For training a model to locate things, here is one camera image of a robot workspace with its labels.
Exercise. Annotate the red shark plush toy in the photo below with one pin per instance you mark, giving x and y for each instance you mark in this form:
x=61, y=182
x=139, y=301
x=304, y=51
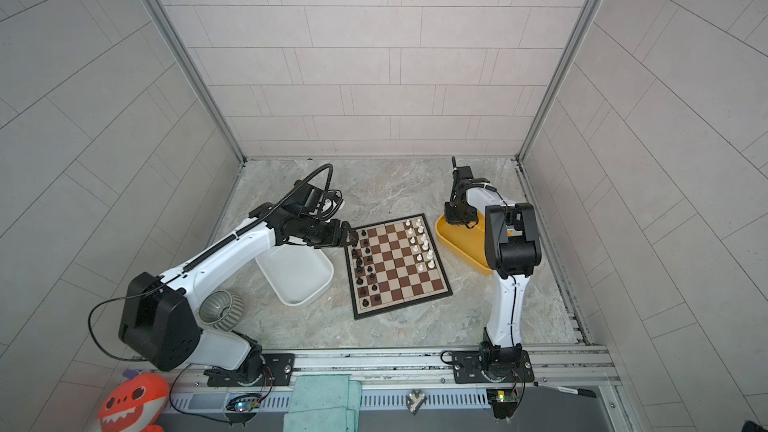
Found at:
x=135, y=405

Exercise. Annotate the folding chess board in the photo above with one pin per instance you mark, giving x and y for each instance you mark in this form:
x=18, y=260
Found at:
x=394, y=264

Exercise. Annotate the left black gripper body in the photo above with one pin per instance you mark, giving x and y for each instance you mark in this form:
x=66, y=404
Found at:
x=324, y=234

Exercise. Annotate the yellow plastic bowl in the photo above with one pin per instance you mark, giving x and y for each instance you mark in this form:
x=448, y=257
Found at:
x=466, y=243

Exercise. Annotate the striped grey cup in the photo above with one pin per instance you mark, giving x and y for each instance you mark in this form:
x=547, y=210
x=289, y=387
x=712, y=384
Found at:
x=221, y=310

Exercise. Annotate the green cloth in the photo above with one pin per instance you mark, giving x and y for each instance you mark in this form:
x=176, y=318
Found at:
x=324, y=403

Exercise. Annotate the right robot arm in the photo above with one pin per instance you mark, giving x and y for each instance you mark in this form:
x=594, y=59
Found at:
x=498, y=236

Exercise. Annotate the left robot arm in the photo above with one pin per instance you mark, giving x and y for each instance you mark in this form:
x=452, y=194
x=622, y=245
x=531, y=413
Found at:
x=159, y=317

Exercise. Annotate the white plastic tray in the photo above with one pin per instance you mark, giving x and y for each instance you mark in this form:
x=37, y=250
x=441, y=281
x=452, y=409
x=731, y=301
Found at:
x=297, y=275

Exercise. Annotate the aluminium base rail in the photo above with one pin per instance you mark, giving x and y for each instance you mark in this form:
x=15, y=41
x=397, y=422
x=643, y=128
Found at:
x=575, y=366

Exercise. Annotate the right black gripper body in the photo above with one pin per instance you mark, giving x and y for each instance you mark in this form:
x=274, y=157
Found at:
x=456, y=212

